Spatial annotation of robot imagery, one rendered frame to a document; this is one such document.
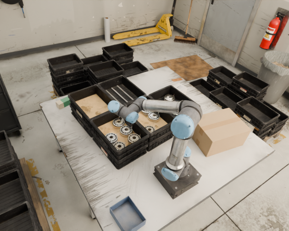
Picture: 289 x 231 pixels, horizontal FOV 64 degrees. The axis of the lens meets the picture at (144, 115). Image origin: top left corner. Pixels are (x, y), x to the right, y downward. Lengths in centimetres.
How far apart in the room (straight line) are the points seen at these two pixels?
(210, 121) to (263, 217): 121
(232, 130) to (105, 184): 111
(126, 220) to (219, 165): 87
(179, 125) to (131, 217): 76
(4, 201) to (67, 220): 58
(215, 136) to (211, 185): 38
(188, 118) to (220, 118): 96
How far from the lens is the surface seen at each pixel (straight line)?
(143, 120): 202
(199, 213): 256
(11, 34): 474
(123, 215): 166
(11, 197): 227
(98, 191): 175
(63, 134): 212
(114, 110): 142
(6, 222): 205
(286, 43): 439
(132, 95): 228
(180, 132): 120
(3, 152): 244
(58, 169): 277
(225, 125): 207
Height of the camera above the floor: 223
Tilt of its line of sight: 43 degrees down
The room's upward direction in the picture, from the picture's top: 6 degrees clockwise
